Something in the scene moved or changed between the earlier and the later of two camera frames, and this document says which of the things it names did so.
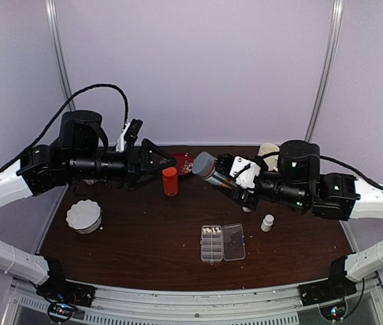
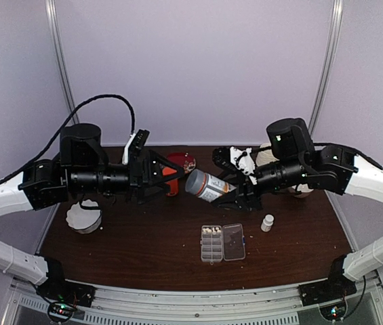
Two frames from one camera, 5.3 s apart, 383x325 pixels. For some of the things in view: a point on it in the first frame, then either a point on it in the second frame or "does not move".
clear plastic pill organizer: [222, 242] does not move
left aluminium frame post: [52, 10] does not move
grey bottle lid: [203, 164] to [195, 181]
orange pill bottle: [171, 181] does not move
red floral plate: [184, 162] does not move
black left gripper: [144, 163] to [137, 180]
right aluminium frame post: [327, 67] does not move
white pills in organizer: [209, 231] does not move
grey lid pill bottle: [203, 164] to [207, 185]
